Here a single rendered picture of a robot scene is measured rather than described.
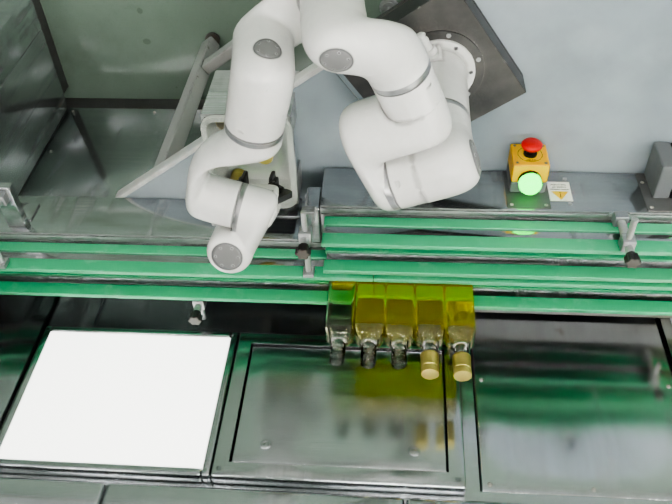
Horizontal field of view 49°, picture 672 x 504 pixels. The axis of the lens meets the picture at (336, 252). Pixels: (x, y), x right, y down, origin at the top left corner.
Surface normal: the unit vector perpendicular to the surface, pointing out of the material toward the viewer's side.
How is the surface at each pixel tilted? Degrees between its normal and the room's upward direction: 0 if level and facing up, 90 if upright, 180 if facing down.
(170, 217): 90
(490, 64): 1
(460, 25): 1
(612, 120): 0
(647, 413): 90
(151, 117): 90
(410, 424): 90
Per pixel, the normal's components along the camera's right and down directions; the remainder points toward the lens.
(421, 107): 0.35, 0.64
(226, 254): -0.08, 0.50
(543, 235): -0.04, -0.71
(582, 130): -0.07, 0.71
